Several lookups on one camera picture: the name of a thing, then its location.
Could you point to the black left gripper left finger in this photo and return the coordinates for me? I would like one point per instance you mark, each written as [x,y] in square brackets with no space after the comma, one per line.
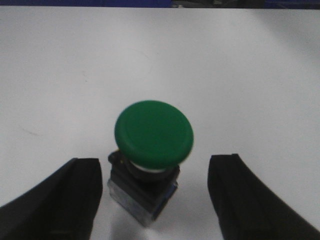
[61,207]

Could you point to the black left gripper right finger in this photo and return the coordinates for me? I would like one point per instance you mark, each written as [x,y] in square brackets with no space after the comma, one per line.
[247,209]

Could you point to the green mushroom push button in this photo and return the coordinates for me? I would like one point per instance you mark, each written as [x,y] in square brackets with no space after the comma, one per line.
[153,138]

